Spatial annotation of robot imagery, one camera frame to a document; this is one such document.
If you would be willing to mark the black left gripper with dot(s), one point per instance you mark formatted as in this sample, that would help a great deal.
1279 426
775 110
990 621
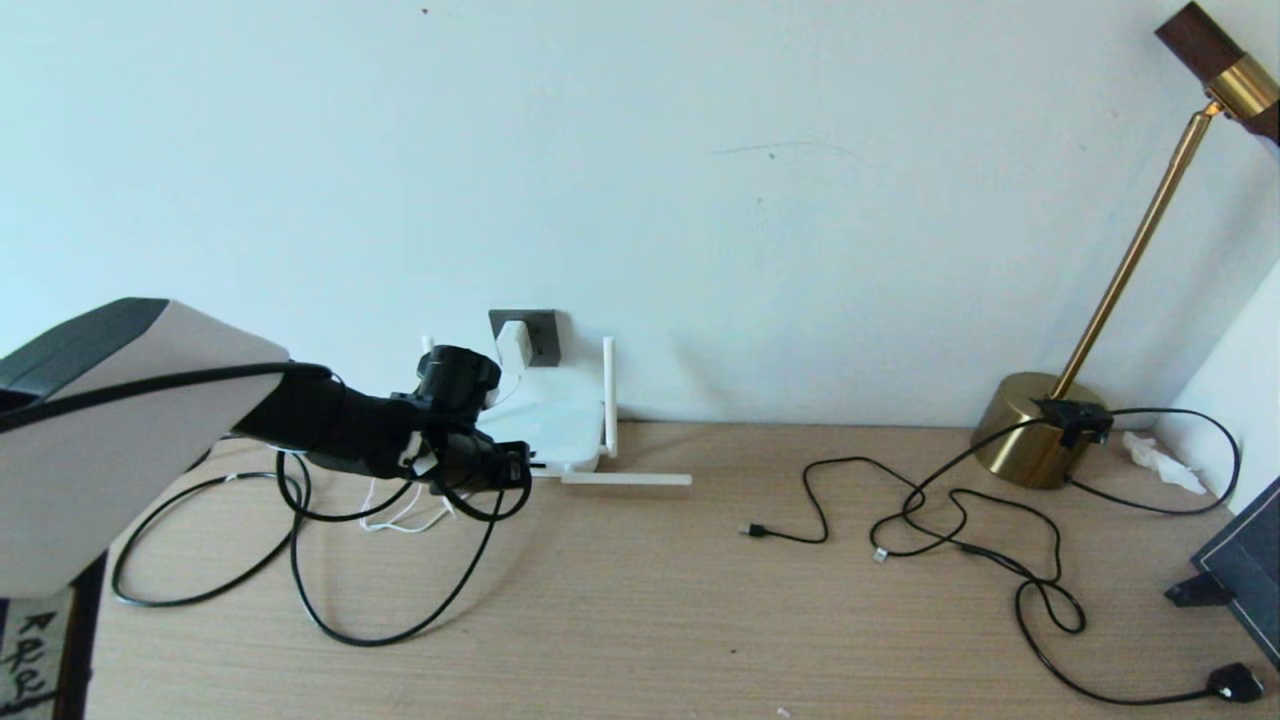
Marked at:
468 462

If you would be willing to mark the white power adapter block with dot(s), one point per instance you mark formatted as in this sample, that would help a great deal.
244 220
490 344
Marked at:
514 343

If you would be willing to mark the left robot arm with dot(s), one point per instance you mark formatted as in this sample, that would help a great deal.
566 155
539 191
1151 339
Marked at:
120 430

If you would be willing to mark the white router with antennas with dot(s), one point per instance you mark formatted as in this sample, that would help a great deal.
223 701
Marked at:
560 415

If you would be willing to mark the brass desk lamp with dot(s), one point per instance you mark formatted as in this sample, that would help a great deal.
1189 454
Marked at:
1030 440

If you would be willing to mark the crumpled white tissue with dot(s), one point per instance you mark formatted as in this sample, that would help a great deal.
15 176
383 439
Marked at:
1160 465

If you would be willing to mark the black plastic clip stand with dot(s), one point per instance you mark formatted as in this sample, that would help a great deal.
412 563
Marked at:
1197 590

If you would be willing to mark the dark teal printed box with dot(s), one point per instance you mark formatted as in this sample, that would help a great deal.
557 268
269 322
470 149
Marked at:
1250 570

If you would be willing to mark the grey wall socket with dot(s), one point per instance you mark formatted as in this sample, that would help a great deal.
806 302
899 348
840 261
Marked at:
547 338

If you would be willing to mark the black inline lamp switch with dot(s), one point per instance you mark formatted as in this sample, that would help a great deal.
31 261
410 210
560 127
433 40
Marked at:
1072 420

